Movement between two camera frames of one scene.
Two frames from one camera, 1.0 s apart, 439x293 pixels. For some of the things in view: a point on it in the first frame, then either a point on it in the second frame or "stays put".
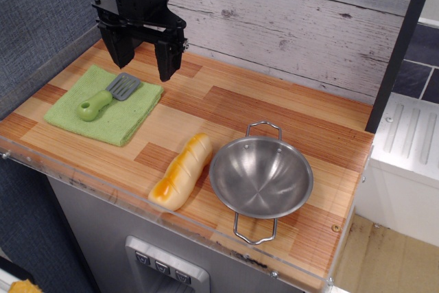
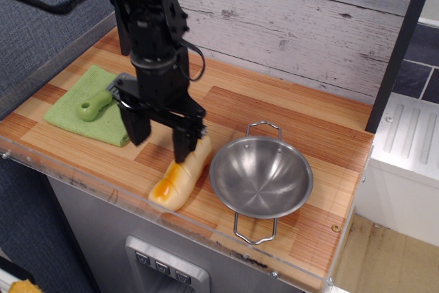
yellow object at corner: [25, 286] stays put
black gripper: [138, 7] -> [160, 88]
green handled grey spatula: [121, 89] stays put
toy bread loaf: [169, 191] stays put
